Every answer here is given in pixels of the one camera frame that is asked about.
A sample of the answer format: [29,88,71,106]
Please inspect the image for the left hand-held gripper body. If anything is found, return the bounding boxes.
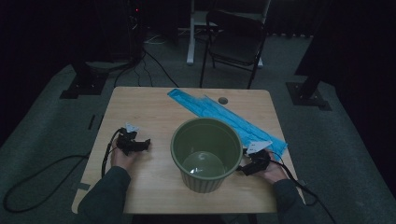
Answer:
[116,121,145,157]

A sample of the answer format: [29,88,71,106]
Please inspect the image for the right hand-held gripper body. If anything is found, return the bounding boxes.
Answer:
[245,140,274,175]

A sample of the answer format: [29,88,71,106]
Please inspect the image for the green ribbed bin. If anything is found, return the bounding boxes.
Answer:
[169,117,244,194]

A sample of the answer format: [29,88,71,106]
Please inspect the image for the blue plastic bag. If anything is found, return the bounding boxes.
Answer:
[167,88,289,161]

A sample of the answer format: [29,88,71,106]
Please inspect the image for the person's left hand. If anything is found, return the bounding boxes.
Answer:
[110,139,142,172]

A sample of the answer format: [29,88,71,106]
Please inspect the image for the person's right hand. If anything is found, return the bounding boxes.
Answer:
[248,150,290,186]

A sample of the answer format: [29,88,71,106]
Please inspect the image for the black stand base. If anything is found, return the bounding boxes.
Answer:
[285,74,332,112]
[59,61,110,101]

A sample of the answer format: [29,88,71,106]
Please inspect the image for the black folding chair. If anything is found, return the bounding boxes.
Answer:
[199,8,269,90]

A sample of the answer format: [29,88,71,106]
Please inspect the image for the dark equipment rack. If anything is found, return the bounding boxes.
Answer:
[122,0,148,64]

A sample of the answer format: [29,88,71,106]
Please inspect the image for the left hand-held gripper cable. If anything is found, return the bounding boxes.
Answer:
[2,128,123,215]

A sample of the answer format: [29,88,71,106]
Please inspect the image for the hand-held gripper cable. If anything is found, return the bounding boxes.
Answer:
[2,128,123,215]
[269,152,338,224]

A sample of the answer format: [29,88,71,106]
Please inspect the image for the right hand-held gripper cable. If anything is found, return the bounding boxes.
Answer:
[269,152,338,224]

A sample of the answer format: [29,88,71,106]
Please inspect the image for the black floor cables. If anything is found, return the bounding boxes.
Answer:
[113,49,180,89]

